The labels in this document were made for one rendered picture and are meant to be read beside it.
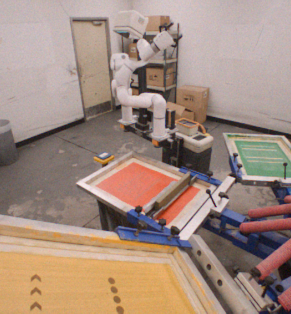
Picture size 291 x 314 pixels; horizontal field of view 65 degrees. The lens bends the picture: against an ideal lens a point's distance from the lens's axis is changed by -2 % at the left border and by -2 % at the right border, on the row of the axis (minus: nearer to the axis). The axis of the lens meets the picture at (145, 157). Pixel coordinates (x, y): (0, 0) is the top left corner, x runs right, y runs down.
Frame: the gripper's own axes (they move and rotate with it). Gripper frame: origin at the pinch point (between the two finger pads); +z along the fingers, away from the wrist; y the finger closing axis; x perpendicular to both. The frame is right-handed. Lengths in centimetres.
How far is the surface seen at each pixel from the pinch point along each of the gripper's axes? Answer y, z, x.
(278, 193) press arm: 110, 6, 62
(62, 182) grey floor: 72, -250, -25
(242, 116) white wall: 300, -42, -236
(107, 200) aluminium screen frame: 29, -74, 80
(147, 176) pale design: 54, -66, 51
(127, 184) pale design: 43, -74, 61
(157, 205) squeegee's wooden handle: 43, -45, 86
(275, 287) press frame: 61, 2, 129
